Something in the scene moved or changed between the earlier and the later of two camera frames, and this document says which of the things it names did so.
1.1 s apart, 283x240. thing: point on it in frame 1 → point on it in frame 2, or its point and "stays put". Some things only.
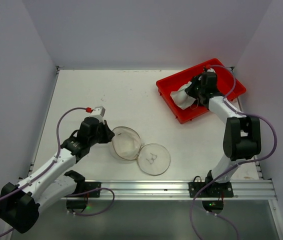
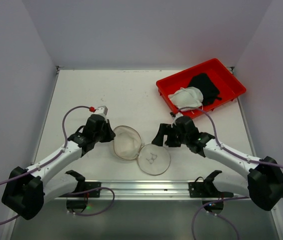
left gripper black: (105, 132) stays put
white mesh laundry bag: (153, 159) stays put
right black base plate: (217, 190) stays put
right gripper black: (193, 88) → (169, 136)
